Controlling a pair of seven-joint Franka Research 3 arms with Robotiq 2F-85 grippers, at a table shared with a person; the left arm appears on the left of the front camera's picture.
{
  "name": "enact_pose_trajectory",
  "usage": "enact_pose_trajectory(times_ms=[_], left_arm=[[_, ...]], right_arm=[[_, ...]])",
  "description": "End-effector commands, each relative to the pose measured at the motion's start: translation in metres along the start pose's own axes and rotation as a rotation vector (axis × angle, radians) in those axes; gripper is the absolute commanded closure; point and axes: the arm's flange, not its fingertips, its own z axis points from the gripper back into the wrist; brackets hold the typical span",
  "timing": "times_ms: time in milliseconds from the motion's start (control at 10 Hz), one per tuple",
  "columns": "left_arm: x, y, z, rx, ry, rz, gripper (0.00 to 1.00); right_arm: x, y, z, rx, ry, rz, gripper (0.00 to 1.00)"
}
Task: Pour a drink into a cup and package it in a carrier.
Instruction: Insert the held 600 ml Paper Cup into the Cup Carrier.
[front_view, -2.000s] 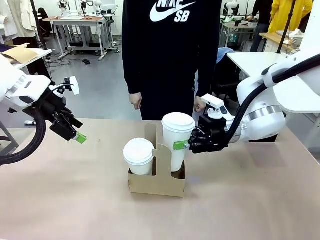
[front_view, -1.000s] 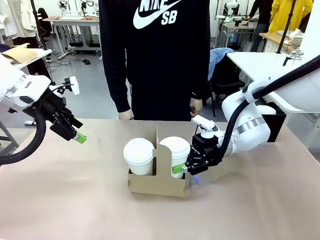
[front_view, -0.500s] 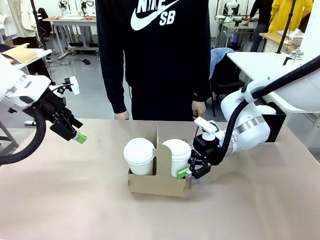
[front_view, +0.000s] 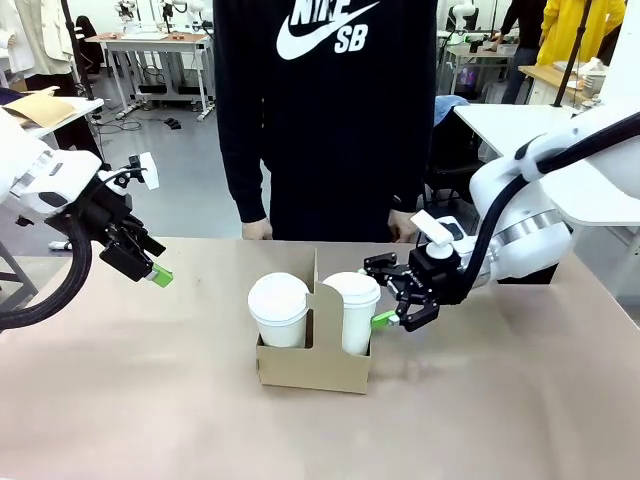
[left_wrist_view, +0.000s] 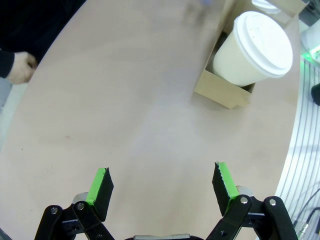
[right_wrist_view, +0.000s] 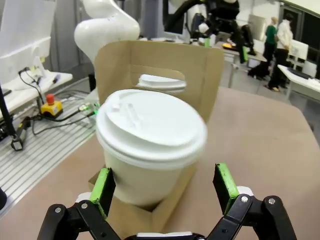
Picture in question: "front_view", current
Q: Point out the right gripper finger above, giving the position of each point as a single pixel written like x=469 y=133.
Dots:
x=390 y=267
x=415 y=312

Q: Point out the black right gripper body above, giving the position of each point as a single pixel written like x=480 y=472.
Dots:
x=435 y=275

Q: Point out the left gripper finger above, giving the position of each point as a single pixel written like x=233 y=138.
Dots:
x=145 y=237
x=130 y=257

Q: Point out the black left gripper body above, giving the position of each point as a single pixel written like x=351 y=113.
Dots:
x=105 y=215

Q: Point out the white paper cup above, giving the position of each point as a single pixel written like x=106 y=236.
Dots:
x=357 y=330
x=280 y=332

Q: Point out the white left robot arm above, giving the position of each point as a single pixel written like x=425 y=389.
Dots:
x=45 y=175

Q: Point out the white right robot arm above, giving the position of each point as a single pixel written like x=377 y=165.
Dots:
x=530 y=235

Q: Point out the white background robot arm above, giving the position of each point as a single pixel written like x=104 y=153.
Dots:
x=190 y=7
x=462 y=12

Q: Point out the white plastic cup lid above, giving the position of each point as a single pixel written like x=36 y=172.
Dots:
x=352 y=287
x=277 y=295

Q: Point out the brown cardboard cup carrier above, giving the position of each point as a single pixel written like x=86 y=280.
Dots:
x=312 y=370

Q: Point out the person's left hand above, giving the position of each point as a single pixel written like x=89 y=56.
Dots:
x=402 y=227

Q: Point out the person's right hand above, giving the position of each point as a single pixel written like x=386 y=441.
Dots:
x=257 y=231

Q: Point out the white side table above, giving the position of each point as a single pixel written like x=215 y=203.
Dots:
x=82 y=105

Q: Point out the black floor pedal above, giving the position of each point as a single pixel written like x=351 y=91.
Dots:
x=173 y=124

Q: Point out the black office chair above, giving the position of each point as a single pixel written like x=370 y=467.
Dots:
x=450 y=160

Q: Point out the brown paper envelope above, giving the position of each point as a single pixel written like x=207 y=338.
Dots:
x=37 y=112

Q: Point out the person in black sweatshirt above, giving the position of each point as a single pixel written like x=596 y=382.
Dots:
x=325 y=125

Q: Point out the black tripod pole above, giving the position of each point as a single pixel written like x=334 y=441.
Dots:
x=80 y=60

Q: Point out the large white table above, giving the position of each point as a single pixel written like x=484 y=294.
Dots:
x=505 y=125

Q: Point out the blue cloth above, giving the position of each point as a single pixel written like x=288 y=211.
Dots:
x=447 y=107

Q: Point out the white-legged lab table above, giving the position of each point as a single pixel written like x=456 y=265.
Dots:
x=155 y=45

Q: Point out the person in white coat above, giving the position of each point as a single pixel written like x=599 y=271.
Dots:
x=35 y=35

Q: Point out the wooden desk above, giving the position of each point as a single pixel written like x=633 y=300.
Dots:
x=545 y=75

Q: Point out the person in dark clothing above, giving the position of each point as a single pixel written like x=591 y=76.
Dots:
x=520 y=55

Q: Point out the black stand pole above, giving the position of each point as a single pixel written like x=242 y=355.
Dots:
x=572 y=50

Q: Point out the person in yellow jacket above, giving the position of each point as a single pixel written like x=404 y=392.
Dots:
x=575 y=30

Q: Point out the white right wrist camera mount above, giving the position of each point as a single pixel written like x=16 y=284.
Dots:
x=437 y=230

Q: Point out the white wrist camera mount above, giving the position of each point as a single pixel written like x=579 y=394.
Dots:
x=437 y=230
x=147 y=172

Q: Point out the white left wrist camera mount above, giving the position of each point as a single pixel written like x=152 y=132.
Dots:
x=147 y=172

